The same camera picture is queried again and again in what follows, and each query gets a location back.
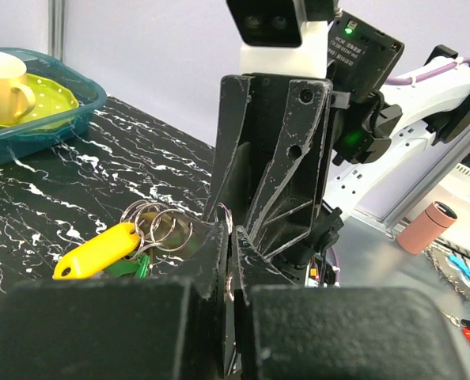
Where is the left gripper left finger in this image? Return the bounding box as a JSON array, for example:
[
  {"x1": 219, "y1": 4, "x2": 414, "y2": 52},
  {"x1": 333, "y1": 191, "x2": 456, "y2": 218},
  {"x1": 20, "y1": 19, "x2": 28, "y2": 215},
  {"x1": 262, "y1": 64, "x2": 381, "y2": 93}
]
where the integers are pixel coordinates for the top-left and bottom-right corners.
[{"x1": 0, "y1": 222, "x2": 229, "y2": 379}]

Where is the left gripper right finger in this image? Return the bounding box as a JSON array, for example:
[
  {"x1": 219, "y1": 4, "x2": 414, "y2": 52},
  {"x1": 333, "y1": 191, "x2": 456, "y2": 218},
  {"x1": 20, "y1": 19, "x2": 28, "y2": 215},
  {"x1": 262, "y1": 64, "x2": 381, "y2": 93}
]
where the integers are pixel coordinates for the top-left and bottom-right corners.
[{"x1": 232, "y1": 226, "x2": 468, "y2": 379}]

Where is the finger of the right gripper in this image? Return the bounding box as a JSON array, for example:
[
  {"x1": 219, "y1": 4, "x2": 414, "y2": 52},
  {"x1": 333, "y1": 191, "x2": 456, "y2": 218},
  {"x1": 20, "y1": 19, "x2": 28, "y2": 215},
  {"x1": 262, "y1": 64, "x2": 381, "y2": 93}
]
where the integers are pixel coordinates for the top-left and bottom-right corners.
[
  {"x1": 245, "y1": 79, "x2": 332, "y2": 257},
  {"x1": 203, "y1": 74, "x2": 267, "y2": 222}
]

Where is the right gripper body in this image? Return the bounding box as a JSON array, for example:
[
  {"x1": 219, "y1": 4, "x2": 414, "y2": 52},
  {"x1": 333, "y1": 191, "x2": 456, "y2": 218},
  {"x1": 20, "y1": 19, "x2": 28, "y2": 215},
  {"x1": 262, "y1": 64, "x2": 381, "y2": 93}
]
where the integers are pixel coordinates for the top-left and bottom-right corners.
[{"x1": 290, "y1": 13, "x2": 404, "y2": 277}]

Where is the green key tag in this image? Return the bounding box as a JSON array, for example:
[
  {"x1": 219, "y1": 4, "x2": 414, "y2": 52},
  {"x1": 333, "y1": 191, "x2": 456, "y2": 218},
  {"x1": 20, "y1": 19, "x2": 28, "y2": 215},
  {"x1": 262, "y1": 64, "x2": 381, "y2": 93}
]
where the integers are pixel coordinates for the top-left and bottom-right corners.
[{"x1": 104, "y1": 253, "x2": 152, "y2": 279}]

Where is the yellow key tag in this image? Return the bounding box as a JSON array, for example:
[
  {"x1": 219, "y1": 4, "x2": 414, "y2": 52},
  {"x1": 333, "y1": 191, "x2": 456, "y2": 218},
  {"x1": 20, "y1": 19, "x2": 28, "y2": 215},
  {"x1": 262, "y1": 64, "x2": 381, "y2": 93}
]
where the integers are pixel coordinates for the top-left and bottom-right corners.
[{"x1": 52, "y1": 222, "x2": 141, "y2": 280}]

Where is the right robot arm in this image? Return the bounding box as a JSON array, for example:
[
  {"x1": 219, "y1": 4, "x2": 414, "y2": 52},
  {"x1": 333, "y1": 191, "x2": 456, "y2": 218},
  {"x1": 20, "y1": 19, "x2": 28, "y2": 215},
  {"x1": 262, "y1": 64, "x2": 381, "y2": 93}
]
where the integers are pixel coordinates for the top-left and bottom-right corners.
[{"x1": 203, "y1": 1, "x2": 470, "y2": 273}]

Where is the pink cylinder container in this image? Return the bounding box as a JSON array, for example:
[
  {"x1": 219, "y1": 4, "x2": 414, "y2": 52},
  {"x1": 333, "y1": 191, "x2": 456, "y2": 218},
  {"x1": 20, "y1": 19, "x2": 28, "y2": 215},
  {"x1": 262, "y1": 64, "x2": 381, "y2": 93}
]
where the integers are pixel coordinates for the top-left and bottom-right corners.
[{"x1": 396, "y1": 201, "x2": 457, "y2": 255}]

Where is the green dotted plate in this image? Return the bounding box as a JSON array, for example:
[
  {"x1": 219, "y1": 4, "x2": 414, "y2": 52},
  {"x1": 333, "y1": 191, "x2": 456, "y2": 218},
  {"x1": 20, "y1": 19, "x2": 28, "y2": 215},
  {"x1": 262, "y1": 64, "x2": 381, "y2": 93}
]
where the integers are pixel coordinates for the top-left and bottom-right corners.
[{"x1": 0, "y1": 73, "x2": 79, "y2": 131}]

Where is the teal plastic bin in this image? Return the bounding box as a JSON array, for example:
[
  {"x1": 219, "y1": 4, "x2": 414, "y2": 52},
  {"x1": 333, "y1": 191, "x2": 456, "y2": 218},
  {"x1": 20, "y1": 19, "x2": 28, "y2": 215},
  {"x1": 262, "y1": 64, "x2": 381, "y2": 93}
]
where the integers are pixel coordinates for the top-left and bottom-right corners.
[{"x1": 0, "y1": 47, "x2": 107, "y2": 165}]

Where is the yellow mug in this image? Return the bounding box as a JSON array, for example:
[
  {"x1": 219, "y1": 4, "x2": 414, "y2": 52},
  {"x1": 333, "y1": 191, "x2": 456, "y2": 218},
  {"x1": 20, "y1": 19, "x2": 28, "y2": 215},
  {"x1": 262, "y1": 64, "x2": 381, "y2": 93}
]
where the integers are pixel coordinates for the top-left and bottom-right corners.
[{"x1": 0, "y1": 51, "x2": 36, "y2": 126}]

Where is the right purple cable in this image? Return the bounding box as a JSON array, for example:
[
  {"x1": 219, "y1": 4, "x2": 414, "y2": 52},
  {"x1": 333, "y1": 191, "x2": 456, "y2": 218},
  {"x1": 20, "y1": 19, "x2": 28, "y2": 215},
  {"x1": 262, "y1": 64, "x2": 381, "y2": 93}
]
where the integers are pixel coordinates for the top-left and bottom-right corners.
[{"x1": 385, "y1": 57, "x2": 470, "y2": 86}]

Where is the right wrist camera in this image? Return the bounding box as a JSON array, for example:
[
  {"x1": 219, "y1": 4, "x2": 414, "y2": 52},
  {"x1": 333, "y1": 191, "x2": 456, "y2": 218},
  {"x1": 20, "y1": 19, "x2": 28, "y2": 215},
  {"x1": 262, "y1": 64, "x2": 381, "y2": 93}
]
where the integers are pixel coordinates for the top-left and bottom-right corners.
[{"x1": 226, "y1": 0, "x2": 339, "y2": 78}]

